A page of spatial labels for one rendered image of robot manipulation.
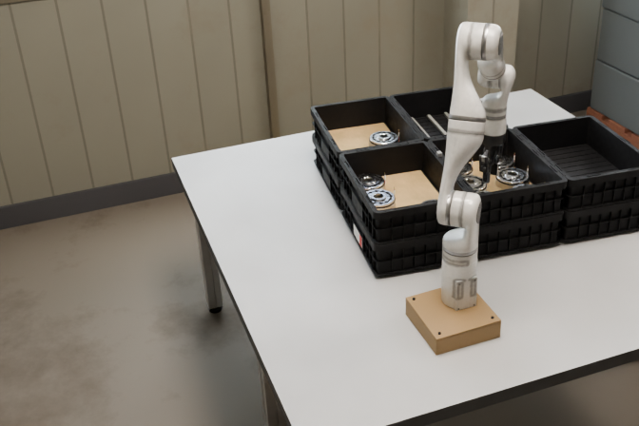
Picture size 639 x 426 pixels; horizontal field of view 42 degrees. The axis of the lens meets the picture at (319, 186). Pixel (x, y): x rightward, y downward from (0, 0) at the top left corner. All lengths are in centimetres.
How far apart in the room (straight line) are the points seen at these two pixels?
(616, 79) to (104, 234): 282
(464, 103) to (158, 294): 202
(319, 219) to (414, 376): 81
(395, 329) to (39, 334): 181
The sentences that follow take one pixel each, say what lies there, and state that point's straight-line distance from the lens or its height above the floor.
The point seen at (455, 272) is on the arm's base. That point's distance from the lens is 217.
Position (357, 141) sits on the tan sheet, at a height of 83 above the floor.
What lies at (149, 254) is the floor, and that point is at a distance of 397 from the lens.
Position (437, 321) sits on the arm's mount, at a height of 75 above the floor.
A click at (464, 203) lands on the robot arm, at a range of 207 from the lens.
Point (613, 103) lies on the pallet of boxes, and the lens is 481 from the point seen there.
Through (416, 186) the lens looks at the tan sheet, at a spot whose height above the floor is 83.
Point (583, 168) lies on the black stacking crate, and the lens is 282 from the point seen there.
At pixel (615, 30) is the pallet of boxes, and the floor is 65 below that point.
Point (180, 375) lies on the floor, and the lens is 326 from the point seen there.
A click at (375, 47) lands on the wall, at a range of 449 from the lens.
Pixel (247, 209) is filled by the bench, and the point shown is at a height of 70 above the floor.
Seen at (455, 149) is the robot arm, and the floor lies 120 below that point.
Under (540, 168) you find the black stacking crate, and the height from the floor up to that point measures 90.
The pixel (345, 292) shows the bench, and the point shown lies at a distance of 239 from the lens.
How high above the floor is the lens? 212
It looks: 29 degrees down
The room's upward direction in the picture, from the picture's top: 3 degrees counter-clockwise
